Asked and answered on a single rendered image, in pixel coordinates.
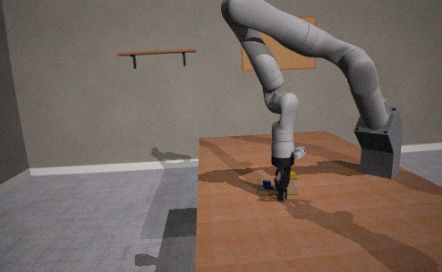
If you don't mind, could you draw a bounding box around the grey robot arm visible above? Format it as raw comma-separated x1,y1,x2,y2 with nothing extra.
221,0,391,159

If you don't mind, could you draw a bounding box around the blue die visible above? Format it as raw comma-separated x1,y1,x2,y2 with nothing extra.
263,180,271,189

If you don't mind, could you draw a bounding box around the tan flat mat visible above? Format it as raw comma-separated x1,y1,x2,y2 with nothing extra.
258,180,298,195

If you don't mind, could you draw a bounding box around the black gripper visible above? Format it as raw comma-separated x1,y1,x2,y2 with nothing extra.
271,156,294,202

